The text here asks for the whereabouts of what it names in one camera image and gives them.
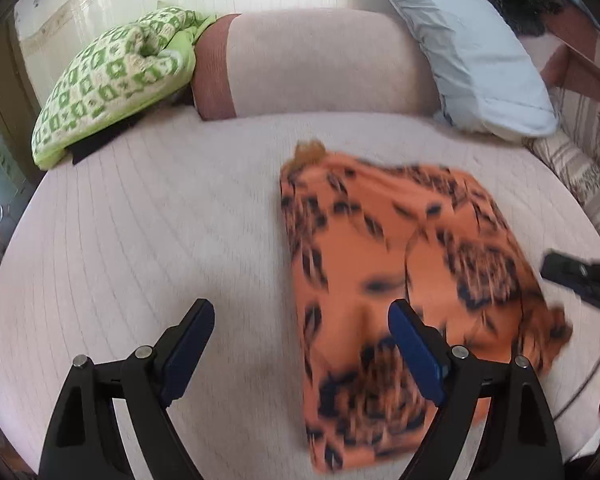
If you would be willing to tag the green checked pillow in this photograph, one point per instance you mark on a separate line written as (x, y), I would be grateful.
(115, 77)

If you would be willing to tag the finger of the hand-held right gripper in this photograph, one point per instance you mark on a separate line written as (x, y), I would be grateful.
(575, 272)

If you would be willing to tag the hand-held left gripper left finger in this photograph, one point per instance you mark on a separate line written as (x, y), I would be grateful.
(187, 356)

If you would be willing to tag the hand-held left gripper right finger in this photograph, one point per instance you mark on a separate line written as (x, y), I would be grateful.
(418, 356)

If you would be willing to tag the orange floral blouse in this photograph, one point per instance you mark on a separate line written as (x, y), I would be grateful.
(380, 270)

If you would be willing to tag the pink bolster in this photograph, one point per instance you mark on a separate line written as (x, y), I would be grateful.
(320, 62)

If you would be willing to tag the reddish patterned cushion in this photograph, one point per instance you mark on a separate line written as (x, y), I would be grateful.
(570, 57)

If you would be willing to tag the striped cushion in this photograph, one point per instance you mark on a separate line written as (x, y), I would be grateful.
(580, 160)

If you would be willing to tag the blue cloth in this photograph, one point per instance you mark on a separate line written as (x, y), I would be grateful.
(580, 5)

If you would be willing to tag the pink quilted bed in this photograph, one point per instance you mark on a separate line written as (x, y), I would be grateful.
(155, 220)

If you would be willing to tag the light blue pillow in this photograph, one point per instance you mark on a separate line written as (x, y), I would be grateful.
(470, 55)

